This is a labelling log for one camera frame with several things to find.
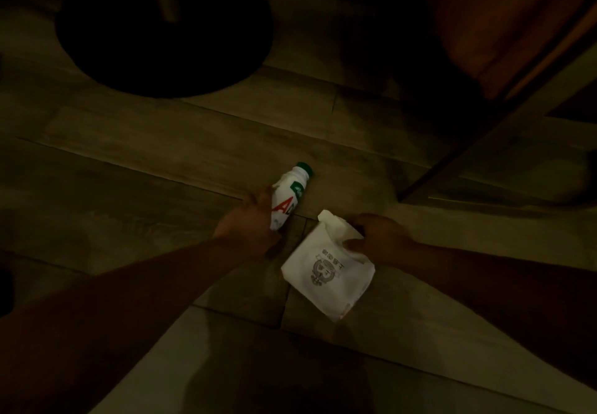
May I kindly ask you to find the orange chair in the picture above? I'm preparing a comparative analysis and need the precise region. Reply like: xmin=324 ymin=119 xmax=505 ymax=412
xmin=399 ymin=0 xmax=597 ymax=204

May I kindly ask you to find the person's left forearm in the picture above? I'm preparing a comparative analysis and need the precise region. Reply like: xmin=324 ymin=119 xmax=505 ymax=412
xmin=0 ymin=236 xmax=262 ymax=414

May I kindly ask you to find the round black table base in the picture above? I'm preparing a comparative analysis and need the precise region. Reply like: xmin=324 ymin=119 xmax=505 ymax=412
xmin=55 ymin=0 xmax=275 ymax=99

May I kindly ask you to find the person's right hand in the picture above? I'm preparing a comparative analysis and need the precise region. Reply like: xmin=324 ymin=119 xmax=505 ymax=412
xmin=342 ymin=213 xmax=423 ymax=267

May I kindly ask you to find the person's right forearm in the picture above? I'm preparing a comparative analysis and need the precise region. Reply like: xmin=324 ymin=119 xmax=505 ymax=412
xmin=402 ymin=244 xmax=597 ymax=391

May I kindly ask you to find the person's left hand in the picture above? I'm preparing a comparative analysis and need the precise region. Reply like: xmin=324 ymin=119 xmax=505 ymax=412
xmin=213 ymin=186 xmax=283 ymax=260

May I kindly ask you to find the white printed paper bag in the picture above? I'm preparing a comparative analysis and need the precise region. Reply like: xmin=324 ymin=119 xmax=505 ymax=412
xmin=281 ymin=210 xmax=376 ymax=323

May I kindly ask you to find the white bottle with green cap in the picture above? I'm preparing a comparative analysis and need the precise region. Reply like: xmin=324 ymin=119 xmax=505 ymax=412
xmin=269 ymin=162 xmax=313 ymax=232

